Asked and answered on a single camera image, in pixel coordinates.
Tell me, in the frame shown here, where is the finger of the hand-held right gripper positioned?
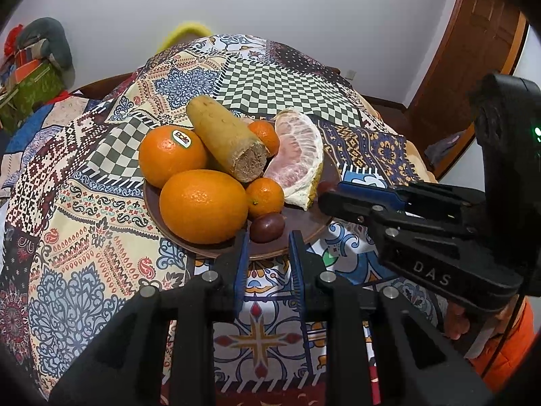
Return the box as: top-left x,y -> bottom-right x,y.
318,190 -> 475,243
338,180 -> 487,213

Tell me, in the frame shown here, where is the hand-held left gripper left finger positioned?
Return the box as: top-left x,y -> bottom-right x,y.
51,230 -> 252,406

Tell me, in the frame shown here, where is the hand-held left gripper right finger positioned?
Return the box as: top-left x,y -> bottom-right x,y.
288,230 -> 493,406

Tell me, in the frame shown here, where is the brown round plate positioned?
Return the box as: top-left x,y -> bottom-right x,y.
143,169 -> 341,260

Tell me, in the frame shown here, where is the dark red jujube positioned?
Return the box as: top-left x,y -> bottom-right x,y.
249,212 -> 286,244

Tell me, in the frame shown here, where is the peeled pomelo segment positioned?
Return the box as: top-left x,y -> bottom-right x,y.
263,109 -> 324,211

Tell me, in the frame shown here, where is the large orange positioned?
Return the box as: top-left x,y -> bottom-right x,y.
159,169 -> 249,245

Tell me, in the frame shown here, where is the small mandarin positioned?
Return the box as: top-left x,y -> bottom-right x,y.
245,177 -> 285,219
247,120 -> 280,157

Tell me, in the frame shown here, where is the yellow sweet potato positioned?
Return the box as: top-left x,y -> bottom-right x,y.
186,96 -> 271,183

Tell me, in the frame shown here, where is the person's right forearm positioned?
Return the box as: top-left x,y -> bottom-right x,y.
465,292 -> 537,394

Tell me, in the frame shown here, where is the person's right hand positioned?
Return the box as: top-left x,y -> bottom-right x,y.
444,300 -> 472,341

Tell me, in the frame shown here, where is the grey cloth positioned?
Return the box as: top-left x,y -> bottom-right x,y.
425,133 -> 466,165

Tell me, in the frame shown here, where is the orange with sticker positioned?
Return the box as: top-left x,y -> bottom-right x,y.
139,126 -> 208,189

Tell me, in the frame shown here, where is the wooden door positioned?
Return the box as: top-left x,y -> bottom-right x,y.
406,0 -> 529,178

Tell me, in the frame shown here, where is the patchwork printed blanket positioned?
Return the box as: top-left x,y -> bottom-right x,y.
0,34 -> 449,406

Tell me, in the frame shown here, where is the yellow fuzzy object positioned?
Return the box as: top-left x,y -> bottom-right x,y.
156,21 -> 211,51

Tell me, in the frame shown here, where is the blue blanket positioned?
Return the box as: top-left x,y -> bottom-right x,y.
8,97 -> 102,153

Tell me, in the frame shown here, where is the grey-green pillow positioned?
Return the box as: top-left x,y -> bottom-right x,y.
17,17 -> 76,87

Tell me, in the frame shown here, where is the red pompom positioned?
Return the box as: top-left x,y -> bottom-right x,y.
4,24 -> 24,53

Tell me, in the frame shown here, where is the dark wooden frame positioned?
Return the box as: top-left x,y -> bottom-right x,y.
70,74 -> 140,98

